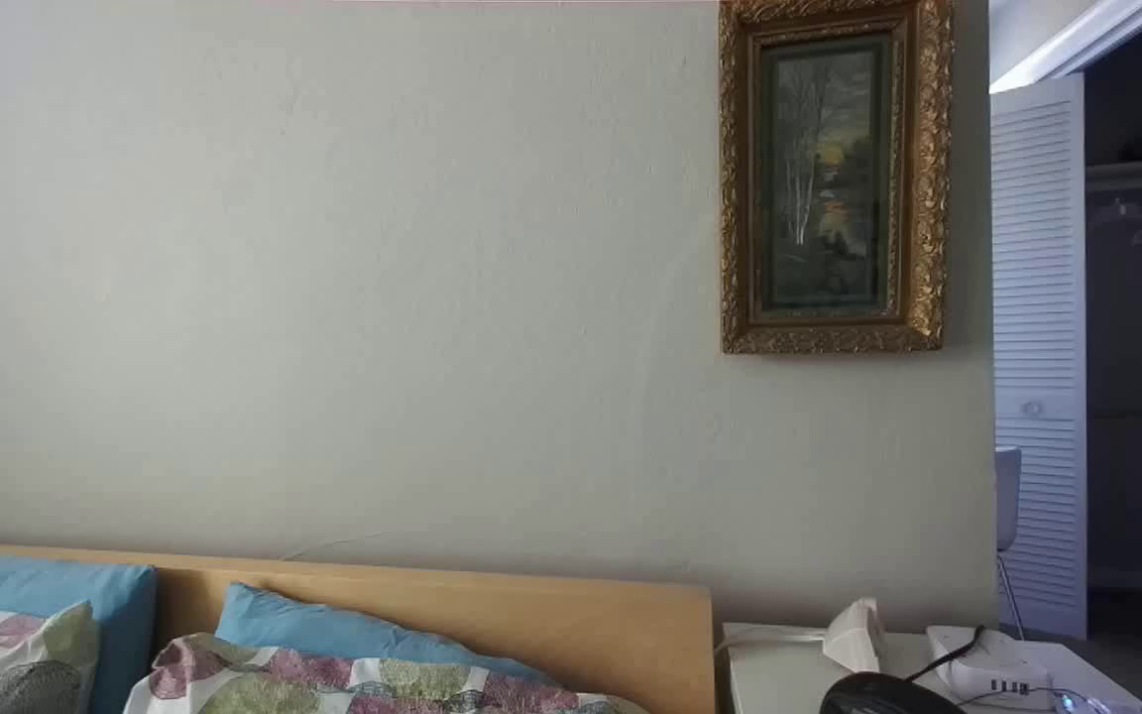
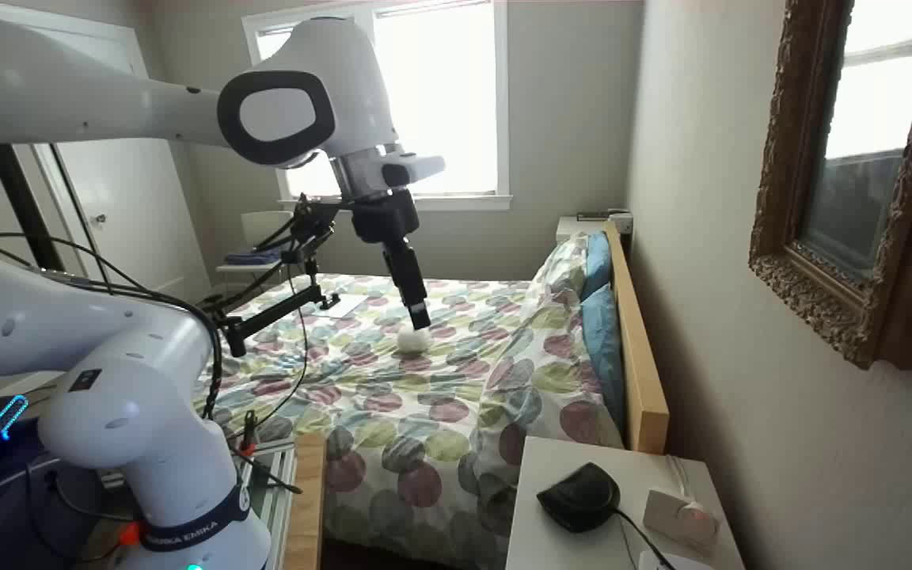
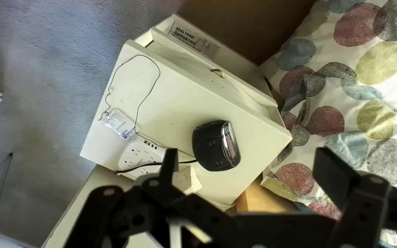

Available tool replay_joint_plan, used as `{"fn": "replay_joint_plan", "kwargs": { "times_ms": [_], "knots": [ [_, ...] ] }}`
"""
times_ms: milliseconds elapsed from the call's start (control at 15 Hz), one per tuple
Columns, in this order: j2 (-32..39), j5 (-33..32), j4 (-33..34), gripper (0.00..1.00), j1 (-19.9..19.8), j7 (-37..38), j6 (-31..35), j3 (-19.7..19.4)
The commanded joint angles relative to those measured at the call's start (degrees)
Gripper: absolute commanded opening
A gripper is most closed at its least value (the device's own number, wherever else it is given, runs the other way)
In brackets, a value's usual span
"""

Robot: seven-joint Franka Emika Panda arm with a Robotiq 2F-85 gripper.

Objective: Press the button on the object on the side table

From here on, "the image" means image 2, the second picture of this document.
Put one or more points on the black pole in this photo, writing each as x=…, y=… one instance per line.
x=28, y=208

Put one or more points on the floral quilt bed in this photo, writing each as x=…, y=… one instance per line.
x=425, y=423

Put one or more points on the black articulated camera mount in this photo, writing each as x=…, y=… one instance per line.
x=270, y=310

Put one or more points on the white side table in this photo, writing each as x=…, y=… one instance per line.
x=583, y=549

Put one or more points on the wooden footboard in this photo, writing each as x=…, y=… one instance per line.
x=308, y=508

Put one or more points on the black round speaker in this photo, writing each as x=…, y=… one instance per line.
x=579, y=494

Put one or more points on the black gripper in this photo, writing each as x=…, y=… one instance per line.
x=401, y=266

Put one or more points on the ornate framed mirror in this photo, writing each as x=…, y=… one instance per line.
x=879, y=211

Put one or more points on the white button device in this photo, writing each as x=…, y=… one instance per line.
x=678, y=523

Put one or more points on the blue pillow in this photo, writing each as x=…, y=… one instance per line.
x=603, y=336

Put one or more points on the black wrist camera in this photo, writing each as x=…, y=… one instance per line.
x=386, y=217

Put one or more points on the white door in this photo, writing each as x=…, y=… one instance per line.
x=128, y=199

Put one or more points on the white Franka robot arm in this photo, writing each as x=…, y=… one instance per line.
x=109, y=423

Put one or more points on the small white ball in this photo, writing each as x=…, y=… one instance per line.
x=412, y=341

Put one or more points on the white framed window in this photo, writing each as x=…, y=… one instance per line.
x=442, y=96

